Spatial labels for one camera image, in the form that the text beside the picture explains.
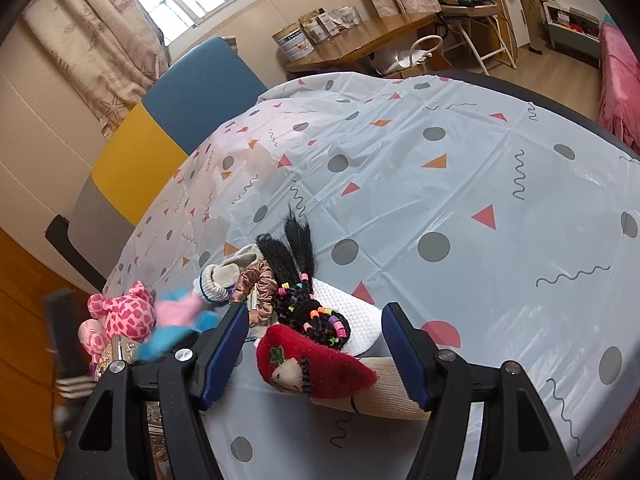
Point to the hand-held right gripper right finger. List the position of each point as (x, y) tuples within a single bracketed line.
[(405, 355)]

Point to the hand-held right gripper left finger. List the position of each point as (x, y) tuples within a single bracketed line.
[(227, 345)]

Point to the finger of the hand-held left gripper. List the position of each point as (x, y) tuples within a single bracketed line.
[(65, 332)]

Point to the pink and blue plush toy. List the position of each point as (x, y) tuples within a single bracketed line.
[(175, 317)]

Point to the gold glitter box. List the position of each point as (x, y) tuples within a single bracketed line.
[(122, 349)]

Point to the white mesh pad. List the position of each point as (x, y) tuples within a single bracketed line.
[(350, 315)]

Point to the beige knit sock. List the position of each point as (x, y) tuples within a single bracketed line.
[(380, 385)]

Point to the wooden cabinet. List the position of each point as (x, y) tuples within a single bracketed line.
[(25, 335)]

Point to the brown satin scrunchie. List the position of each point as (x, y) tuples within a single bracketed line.
[(257, 292)]

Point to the pink spotted giraffe plush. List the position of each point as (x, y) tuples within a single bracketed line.
[(125, 312)]

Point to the white knit sock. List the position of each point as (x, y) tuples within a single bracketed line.
[(220, 280)]

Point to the black wig with colourful beads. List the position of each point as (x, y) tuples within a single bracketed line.
[(300, 310)]

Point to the multicolour panel headboard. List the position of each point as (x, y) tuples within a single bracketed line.
[(200, 90)]

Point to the white bag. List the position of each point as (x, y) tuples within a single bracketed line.
[(400, 60)]

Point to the wooden desk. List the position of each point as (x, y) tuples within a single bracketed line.
[(370, 37)]

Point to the cardboard box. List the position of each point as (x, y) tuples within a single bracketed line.
[(314, 25)]

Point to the white folding chair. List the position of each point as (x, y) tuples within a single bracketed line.
[(480, 30)]

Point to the clear plastic box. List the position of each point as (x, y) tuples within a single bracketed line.
[(345, 19)]

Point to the pink blanket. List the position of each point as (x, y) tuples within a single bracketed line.
[(620, 85)]

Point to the white cabinet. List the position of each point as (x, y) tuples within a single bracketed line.
[(570, 15)]

